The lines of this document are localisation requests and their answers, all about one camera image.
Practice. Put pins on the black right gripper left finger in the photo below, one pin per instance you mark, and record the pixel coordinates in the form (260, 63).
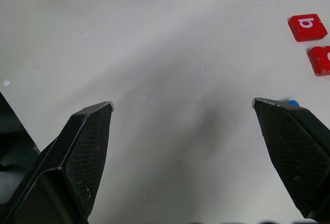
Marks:
(77, 157)

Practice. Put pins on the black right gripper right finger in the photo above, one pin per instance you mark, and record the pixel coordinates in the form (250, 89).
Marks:
(296, 144)

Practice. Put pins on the blue letter tile t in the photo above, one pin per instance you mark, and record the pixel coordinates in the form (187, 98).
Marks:
(292, 103)

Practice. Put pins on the red letter b block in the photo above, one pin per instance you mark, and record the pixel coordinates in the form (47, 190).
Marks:
(306, 28)

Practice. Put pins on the small clear plastic chip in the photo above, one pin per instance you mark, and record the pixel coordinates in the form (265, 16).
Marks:
(6, 82)

